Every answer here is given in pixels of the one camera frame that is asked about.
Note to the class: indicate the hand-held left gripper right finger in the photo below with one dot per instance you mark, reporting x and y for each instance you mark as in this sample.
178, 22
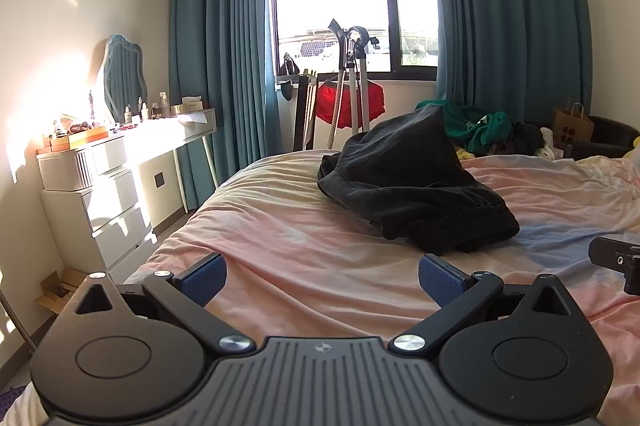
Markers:
442, 281

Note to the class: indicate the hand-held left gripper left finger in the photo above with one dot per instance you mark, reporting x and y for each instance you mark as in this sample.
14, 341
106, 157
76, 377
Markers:
205, 278

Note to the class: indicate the black pants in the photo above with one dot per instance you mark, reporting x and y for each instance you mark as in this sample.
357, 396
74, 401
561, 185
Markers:
415, 176

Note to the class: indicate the dark clothes pile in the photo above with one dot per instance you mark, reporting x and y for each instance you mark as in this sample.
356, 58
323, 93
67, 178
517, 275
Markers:
525, 138

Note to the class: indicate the black clothes rack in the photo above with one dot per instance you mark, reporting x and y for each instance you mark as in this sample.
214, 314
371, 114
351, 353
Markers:
302, 110

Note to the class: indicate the pastel bed sheet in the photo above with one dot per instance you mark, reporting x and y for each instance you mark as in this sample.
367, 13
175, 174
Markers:
300, 246

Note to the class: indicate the white drawer chest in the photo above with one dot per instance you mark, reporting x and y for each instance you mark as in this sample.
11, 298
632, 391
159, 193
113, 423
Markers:
112, 206

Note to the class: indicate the black armchair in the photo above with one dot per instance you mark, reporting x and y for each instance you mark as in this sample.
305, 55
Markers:
605, 133

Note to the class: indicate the yellow knitted garment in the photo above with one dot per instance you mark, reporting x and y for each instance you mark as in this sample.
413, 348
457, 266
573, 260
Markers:
467, 154

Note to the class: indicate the white garment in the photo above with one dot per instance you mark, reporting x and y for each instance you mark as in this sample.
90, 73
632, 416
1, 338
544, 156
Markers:
547, 146

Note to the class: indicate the brown paper bag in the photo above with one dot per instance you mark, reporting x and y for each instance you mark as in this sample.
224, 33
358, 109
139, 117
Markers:
572, 125

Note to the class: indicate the cardboard box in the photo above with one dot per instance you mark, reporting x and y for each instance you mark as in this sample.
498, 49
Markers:
57, 288

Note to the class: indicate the green garment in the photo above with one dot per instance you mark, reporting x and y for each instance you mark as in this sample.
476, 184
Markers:
475, 123

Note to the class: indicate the white ribbed storage box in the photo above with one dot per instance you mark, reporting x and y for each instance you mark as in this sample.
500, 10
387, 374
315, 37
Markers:
65, 168

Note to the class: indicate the clear spray bottle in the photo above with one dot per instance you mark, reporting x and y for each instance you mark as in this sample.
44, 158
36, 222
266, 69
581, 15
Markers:
162, 102

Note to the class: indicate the orange tray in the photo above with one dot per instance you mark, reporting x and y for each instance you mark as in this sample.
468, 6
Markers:
82, 136

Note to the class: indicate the metal chair leg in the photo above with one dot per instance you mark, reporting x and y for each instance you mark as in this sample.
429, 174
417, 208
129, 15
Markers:
15, 321

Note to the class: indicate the red garment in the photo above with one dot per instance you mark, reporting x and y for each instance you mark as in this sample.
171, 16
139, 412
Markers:
332, 103

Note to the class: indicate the wavy framed vanity mirror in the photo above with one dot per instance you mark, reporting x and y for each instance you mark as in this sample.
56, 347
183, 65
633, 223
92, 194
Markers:
122, 75

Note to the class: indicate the garment steamer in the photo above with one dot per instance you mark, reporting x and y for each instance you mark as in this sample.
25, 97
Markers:
352, 75

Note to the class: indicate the purple cushion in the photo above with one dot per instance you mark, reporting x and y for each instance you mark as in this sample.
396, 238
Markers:
7, 398

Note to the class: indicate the dark wall socket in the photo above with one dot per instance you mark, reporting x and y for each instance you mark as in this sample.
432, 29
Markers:
159, 180

